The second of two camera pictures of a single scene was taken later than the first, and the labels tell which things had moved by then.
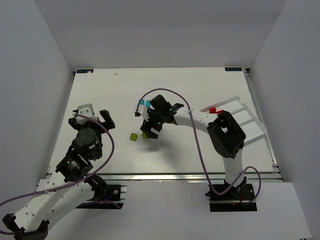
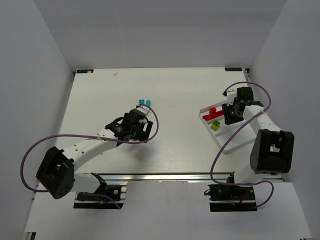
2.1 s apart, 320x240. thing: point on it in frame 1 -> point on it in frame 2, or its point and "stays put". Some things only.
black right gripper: (152, 123) -> (229, 116)
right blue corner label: (233, 69) stays put
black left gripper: (90, 122) -> (144, 129)
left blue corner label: (85, 71) stays put
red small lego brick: (212, 110) stays put
